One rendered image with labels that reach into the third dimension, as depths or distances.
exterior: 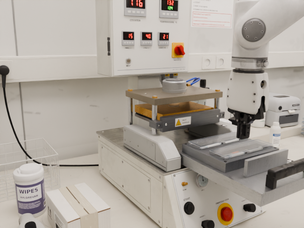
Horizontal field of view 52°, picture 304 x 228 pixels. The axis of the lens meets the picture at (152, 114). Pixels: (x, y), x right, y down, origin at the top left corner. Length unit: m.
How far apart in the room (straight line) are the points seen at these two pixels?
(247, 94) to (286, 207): 0.48
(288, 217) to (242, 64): 0.53
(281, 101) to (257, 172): 1.12
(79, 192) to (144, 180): 0.19
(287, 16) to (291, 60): 1.58
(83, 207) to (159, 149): 0.25
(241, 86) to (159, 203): 0.39
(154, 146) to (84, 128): 0.65
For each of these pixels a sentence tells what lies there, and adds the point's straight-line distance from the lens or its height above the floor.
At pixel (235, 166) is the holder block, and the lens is 0.78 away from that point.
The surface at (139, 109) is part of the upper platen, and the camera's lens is 1.03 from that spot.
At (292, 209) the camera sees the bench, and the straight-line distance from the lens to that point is 1.13.
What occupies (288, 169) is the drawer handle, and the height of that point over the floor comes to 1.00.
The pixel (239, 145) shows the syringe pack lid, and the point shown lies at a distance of 0.85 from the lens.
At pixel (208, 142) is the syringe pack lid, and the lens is 0.86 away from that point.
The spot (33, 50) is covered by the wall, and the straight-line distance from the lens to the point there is 1.36.
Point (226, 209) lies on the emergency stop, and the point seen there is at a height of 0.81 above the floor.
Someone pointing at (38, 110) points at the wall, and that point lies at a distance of 1.39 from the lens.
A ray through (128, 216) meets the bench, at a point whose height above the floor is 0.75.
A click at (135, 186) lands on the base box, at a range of 1.00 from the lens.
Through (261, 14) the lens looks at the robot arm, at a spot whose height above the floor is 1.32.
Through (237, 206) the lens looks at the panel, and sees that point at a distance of 0.99.
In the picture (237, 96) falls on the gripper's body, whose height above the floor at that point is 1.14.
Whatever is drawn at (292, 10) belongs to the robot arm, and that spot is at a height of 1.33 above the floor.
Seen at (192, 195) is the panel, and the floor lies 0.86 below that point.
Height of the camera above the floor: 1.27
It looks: 13 degrees down
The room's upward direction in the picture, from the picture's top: straight up
